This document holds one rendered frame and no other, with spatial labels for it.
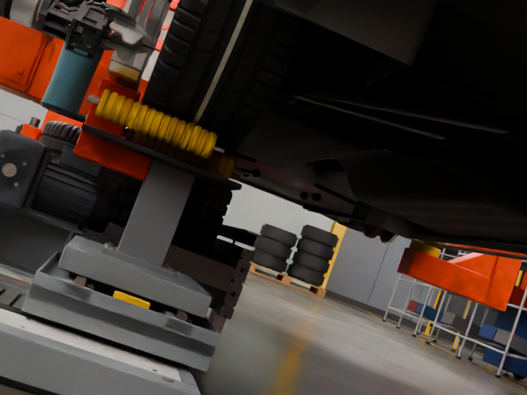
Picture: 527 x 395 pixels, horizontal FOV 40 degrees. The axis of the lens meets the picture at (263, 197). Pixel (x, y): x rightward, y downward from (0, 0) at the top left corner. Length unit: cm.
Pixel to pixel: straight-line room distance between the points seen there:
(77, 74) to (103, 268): 50
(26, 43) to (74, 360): 108
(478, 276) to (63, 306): 345
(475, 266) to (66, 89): 328
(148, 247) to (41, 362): 43
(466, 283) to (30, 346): 354
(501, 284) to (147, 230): 331
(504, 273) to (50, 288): 358
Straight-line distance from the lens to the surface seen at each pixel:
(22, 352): 124
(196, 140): 147
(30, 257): 201
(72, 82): 171
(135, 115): 147
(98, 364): 124
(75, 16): 137
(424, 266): 438
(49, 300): 138
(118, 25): 140
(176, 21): 138
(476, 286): 454
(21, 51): 208
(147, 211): 156
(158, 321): 138
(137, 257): 156
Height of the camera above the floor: 34
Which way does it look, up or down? 4 degrees up
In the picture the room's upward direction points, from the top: 20 degrees clockwise
